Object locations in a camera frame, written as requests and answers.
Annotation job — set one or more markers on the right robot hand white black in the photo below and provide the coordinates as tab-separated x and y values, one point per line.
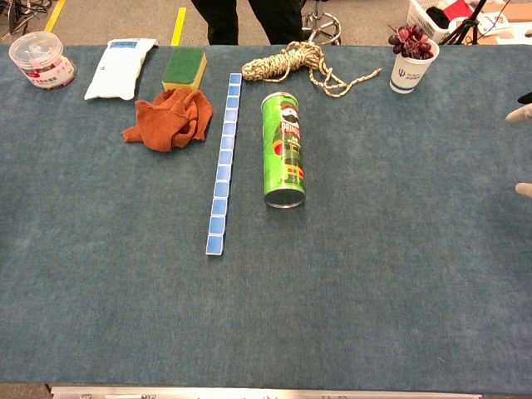
521	114

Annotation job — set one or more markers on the white printed paper bag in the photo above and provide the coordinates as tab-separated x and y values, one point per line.
492	24

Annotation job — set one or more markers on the brown cardboard box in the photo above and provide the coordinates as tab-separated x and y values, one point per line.
513	12

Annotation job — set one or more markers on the black tripod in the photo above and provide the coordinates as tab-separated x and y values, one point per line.
467	25

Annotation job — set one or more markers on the white paper cup blue print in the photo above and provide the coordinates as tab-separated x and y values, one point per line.
409	72

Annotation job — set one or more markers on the dark red grape bunch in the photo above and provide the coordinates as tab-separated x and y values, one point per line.
411	41

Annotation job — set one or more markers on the white plastic basket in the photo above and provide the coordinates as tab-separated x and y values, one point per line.
422	18

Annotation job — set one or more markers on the chrome stool base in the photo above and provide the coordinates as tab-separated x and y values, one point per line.
326	25

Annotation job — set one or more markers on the green Pringles can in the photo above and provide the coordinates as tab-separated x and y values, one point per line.
284	154

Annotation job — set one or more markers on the blue felt table mat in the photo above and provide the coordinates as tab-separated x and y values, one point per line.
332	299

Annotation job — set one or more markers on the person in black trousers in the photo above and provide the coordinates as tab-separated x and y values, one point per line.
249	21

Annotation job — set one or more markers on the blue playing card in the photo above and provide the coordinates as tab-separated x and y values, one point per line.
217	225
215	244

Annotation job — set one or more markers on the green yellow sponge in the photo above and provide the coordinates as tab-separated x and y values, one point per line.
185	66

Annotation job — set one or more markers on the orange cloth rag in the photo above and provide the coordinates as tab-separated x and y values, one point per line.
166	122

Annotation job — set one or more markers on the white plastic packet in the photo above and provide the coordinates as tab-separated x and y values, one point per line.
116	68

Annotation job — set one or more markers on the clear plastic jar red label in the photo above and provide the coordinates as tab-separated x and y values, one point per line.
41	62

